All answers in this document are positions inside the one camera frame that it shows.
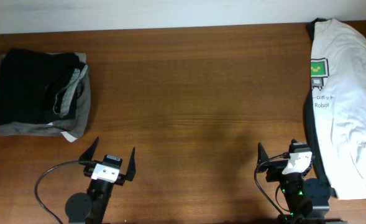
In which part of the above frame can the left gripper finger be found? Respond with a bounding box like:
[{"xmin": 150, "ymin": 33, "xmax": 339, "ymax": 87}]
[
  {"xmin": 78, "ymin": 137, "xmax": 99, "ymax": 166},
  {"xmin": 125, "ymin": 147, "xmax": 136, "ymax": 181}
]

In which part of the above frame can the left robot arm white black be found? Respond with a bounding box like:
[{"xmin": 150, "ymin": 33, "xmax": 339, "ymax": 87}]
[{"xmin": 65, "ymin": 138, "xmax": 136, "ymax": 224}]

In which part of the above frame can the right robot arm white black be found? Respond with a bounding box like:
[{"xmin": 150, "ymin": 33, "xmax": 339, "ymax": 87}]
[{"xmin": 254, "ymin": 139, "xmax": 344, "ymax": 224}]

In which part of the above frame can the black t-shirt with white letters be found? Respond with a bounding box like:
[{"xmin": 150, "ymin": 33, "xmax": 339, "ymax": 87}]
[{"xmin": 303, "ymin": 17, "xmax": 366, "ymax": 197}]

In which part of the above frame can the white robot print t-shirt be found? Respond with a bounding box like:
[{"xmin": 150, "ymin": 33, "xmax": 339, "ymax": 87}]
[{"xmin": 309, "ymin": 17, "xmax": 366, "ymax": 200}]

